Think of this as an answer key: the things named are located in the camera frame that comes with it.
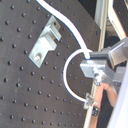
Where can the black perforated breadboard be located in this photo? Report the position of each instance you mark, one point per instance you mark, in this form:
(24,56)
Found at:
(31,96)

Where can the white framed dark panel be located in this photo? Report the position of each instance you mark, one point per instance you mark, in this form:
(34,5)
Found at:
(118,16)

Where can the small metal cable clamp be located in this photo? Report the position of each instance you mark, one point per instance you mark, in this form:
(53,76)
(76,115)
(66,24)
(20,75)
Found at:
(89,101)

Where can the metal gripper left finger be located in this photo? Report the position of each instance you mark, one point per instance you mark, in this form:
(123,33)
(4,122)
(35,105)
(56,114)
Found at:
(102,73)

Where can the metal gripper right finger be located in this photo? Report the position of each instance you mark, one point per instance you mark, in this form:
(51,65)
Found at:
(114,55)

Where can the metal cable routing clip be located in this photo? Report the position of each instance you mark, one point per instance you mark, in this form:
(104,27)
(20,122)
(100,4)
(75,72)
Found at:
(45,42)

